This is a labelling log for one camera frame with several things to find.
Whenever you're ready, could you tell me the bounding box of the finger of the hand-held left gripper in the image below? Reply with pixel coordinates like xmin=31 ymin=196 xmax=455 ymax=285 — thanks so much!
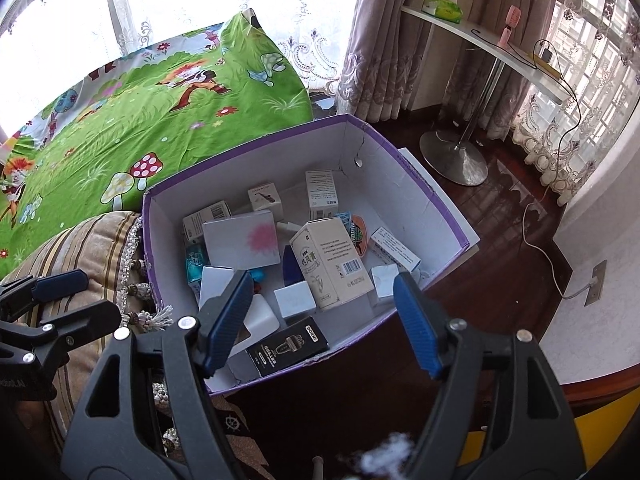
xmin=15 ymin=301 xmax=123 ymax=366
xmin=0 ymin=269 xmax=90 ymax=311

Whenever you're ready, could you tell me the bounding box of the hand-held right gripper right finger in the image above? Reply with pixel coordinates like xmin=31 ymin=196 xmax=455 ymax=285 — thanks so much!
xmin=392 ymin=271 xmax=586 ymax=480

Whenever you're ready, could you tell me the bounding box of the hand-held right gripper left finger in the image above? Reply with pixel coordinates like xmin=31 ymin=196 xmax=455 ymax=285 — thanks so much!
xmin=61 ymin=269 xmax=256 ymax=480

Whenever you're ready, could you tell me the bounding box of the white rounded plastic case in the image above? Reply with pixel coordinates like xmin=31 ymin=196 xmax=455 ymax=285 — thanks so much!
xmin=245 ymin=294 xmax=280 ymax=333

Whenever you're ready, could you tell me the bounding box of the small white box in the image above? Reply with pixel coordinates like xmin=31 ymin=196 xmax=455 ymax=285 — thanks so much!
xmin=370 ymin=265 xmax=401 ymax=306

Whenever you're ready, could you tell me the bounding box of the black box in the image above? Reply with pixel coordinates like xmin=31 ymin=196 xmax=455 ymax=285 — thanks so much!
xmin=245 ymin=316 xmax=331 ymax=378

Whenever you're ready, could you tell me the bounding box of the teal shiny packet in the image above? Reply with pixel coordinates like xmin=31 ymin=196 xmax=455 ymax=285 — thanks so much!
xmin=185 ymin=245 xmax=208 ymax=286

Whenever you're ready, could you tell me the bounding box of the white box with pink flower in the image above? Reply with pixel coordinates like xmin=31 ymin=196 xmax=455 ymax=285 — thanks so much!
xmin=202 ymin=210 xmax=281 ymax=268

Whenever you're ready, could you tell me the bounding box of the white box with blue label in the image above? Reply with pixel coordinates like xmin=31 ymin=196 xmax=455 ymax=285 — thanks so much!
xmin=369 ymin=226 xmax=422 ymax=273

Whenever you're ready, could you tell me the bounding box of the dark blue box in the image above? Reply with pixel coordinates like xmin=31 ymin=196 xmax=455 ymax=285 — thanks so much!
xmin=282 ymin=245 xmax=306 ymax=288

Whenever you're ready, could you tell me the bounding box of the tall beige box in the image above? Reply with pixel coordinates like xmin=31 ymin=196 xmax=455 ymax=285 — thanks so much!
xmin=290 ymin=219 xmax=375 ymax=310

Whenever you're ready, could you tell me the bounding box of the round orange-rimmed disc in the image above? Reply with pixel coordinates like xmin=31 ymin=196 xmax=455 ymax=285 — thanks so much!
xmin=350 ymin=215 xmax=371 ymax=256

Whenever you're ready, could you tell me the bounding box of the white box with saxophone print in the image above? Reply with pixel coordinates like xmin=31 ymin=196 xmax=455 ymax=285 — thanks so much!
xmin=247 ymin=180 xmax=285 ymax=211

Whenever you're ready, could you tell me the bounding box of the purple cardboard box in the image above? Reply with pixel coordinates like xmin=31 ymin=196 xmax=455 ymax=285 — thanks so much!
xmin=141 ymin=113 xmax=472 ymax=398

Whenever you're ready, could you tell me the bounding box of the narrow white text-covered box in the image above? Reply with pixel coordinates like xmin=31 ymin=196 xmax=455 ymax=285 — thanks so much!
xmin=305 ymin=169 xmax=340 ymax=209

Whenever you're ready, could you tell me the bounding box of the white cotton fluff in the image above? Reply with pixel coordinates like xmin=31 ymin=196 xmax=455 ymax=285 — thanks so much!
xmin=360 ymin=432 xmax=416 ymax=476

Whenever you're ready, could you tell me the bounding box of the embroidered lace curtain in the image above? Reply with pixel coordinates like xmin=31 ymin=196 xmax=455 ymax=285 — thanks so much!
xmin=515 ymin=0 xmax=640 ymax=206

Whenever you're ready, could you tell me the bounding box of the pink-beige curtain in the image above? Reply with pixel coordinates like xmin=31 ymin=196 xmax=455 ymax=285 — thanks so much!
xmin=337 ymin=0 xmax=451 ymax=121

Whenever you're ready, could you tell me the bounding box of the sheer lace curtain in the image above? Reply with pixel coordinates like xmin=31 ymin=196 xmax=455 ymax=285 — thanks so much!
xmin=100 ymin=0 xmax=351 ymax=101

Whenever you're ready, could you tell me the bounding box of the curved white shelf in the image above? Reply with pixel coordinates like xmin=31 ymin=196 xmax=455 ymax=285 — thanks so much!
xmin=400 ymin=5 xmax=573 ymax=103

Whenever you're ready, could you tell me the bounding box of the yellow flat item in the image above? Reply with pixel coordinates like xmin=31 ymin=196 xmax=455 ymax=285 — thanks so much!
xmin=532 ymin=57 xmax=563 ymax=78

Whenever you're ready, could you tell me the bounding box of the green tissue pack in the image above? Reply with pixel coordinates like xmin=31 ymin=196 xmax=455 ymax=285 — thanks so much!
xmin=421 ymin=0 xmax=463 ymax=23

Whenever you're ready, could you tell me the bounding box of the pink item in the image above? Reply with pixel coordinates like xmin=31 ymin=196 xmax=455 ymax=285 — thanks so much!
xmin=501 ymin=5 xmax=518 ymax=46

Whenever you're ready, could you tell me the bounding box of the white cable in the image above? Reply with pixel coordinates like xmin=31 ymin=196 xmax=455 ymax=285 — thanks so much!
xmin=522 ymin=180 xmax=596 ymax=301

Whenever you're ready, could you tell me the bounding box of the wall socket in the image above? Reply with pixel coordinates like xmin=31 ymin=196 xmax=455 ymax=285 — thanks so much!
xmin=582 ymin=260 xmax=608 ymax=306

